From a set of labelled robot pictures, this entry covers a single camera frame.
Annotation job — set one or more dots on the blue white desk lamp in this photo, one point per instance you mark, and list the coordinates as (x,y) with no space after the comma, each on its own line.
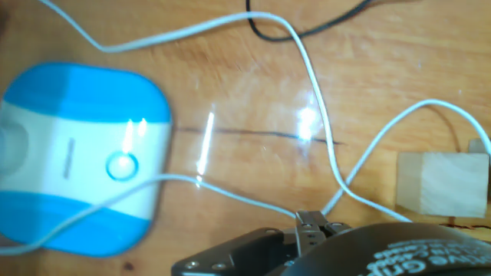
(88,96)

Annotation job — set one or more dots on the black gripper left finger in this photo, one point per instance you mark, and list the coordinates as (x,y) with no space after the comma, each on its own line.
(245,253)

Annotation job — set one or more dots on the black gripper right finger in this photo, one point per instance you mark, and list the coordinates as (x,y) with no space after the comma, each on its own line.
(316,232)

